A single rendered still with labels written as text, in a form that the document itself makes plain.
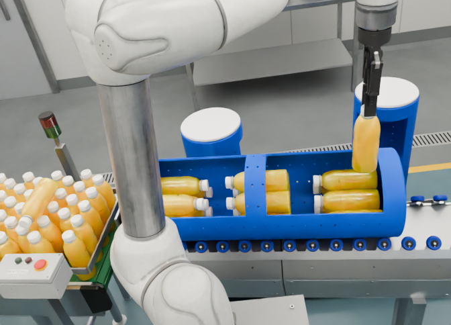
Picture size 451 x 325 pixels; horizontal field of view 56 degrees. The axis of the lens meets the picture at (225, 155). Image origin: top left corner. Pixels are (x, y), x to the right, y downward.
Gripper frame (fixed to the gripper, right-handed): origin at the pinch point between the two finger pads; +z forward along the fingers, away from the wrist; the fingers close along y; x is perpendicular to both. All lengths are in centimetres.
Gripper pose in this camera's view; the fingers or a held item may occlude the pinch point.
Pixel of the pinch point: (369, 100)
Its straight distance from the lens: 119.2
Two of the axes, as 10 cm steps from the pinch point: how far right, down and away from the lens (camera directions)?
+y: 1.0, -6.0, 7.9
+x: -9.9, 0.4, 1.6
